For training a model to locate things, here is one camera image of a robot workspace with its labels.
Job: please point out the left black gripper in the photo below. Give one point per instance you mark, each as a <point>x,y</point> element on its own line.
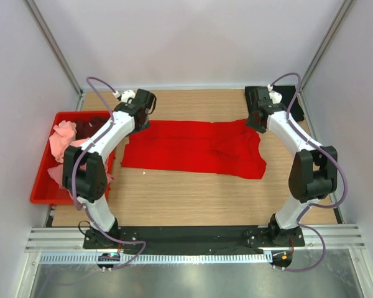
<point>139,129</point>

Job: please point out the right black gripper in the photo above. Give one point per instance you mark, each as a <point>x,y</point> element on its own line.
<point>250,122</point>

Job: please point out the red t shirt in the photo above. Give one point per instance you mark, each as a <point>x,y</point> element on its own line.
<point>230,148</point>

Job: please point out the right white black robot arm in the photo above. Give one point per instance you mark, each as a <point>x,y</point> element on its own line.
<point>313,175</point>

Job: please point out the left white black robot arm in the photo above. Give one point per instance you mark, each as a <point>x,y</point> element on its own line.
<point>84,173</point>

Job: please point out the folded black t shirt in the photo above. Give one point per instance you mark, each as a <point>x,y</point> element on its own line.
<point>287,93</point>

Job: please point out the dark maroon t shirt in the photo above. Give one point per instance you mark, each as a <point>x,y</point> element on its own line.
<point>87,128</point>

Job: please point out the light pink t shirt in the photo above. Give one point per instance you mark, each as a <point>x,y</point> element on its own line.
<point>64,136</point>

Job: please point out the dusty pink t shirt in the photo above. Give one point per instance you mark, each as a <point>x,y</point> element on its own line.
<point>56,172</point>

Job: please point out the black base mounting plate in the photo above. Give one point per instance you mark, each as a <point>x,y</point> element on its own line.
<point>204,239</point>

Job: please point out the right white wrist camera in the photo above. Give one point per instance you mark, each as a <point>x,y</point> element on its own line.
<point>274,95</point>

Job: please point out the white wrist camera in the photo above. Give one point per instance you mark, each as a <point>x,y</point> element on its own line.
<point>124,96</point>
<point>274,95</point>

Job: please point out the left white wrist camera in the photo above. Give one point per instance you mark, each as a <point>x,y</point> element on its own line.
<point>124,96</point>

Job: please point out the left aluminium frame post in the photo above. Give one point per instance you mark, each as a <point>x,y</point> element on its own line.
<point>38,18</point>

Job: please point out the aluminium frame post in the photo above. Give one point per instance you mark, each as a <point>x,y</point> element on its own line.
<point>326,41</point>
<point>38,18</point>

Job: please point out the white slotted cable duct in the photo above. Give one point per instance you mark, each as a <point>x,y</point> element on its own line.
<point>112,258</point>

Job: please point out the aluminium front rail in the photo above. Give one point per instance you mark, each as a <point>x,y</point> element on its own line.
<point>70,239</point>

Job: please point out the right aluminium frame post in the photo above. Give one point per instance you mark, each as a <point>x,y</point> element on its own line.
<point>326,41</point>

